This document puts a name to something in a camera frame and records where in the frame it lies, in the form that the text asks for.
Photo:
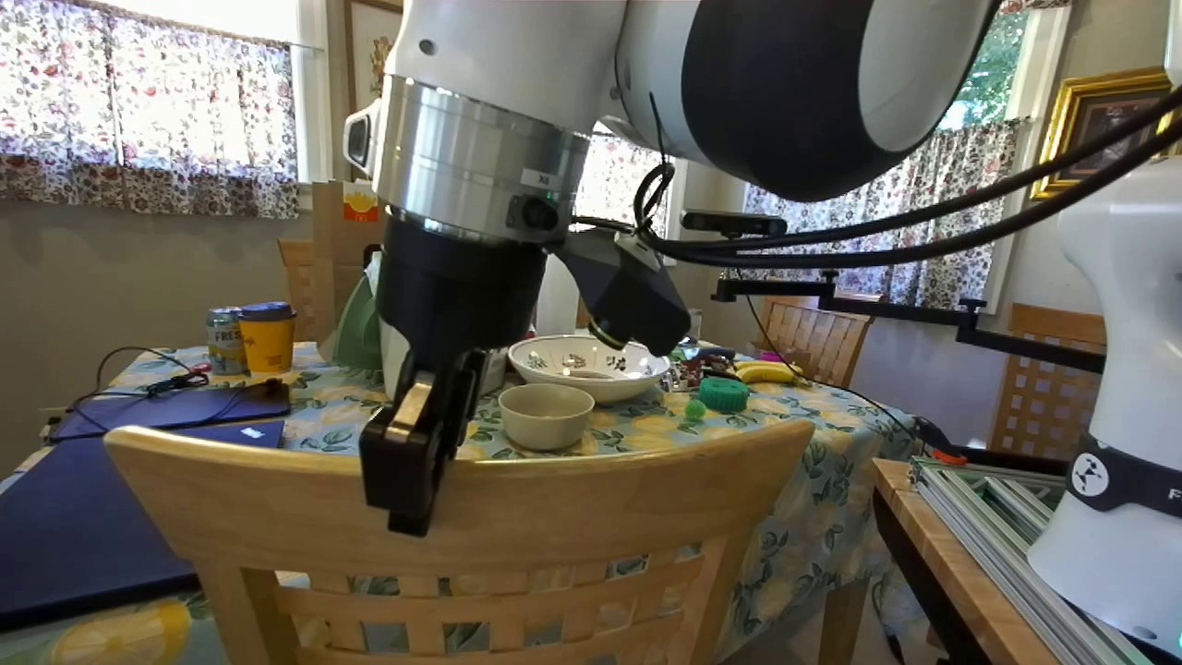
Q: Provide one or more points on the white floral plate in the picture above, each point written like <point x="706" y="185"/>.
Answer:
<point x="577" y="365"/>

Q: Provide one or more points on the gold picture frame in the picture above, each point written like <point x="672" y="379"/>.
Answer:
<point x="1096" y="124"/>

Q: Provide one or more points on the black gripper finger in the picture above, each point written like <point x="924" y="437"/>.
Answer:
<point x="399" y="464"/>
<point x="463" y="408"/>

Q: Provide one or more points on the glass jar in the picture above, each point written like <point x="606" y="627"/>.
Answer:
<point x="222" y="339"/>

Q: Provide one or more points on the dark blue folder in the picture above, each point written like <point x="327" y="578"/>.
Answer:
<point x="173" y="408"/>

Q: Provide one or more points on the navy blue placemat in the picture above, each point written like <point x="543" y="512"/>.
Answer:
<point x="88" y="530"/>

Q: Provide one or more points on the yellow banana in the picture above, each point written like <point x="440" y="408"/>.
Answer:
<point x="768" y="372"/>

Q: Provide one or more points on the small green ball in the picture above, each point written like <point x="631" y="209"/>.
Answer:
<point x="694" y="410"/>

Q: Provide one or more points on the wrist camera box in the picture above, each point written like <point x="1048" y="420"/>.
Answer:
<point x="631" y="298"/>

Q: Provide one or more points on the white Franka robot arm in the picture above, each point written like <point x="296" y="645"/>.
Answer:
<point x="689" y="88"/>

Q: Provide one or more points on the small cream bowl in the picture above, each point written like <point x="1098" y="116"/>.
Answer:
<point x="543" y="414"/>

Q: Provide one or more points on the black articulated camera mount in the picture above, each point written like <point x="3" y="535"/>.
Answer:
<point x="912" y="317"/>

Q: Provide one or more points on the floral curtain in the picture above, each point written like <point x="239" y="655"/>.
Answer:
<point x="898" y="228"/>
<point x="148" y="96"/>

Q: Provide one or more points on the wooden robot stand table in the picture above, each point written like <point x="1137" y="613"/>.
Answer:
<point x="949" y="578"/>

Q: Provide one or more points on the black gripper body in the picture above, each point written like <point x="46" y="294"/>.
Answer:
<point x="463" y="291"/>

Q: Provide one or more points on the cardboard box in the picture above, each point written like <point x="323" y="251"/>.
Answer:
<point x="323" y="260"/>

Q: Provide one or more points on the wooden framed picture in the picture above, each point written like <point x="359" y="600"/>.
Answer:
<point x="371" y="48"/>

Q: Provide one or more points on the lemon print tablecloth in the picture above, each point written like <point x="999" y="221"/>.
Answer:
<point x="742" y="457"/>

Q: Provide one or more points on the wooden lattice-back chair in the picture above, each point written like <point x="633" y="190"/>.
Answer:
<point x="493" y="541"/>
<point x="1048" y="389"/>
<point x="813" y="339"/>

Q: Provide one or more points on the yellow cup blue lid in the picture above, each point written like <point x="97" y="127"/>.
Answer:
<point x="268" y="339"/>

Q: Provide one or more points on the green round toy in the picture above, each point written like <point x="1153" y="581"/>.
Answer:
<point x="727" y="392"/>

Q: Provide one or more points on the aluminium rail base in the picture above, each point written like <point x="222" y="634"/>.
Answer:
<point x="1035" y="556"/>

